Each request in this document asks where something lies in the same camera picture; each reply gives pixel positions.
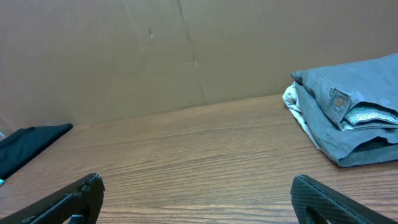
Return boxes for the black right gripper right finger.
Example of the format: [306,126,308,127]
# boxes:
[290,175,397,224]

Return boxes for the folded grey shorts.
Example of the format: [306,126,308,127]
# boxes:
[291,54,397,167]

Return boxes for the folded white cloth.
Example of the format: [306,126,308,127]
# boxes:
[282,82,321,150]

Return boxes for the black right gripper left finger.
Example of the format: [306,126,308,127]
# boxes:
[1,173,105,224]

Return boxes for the brown cardboard backdrop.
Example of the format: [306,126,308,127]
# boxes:
[1,0,397,134]

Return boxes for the black t-shirt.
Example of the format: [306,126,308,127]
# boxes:
[1,123,73,180]

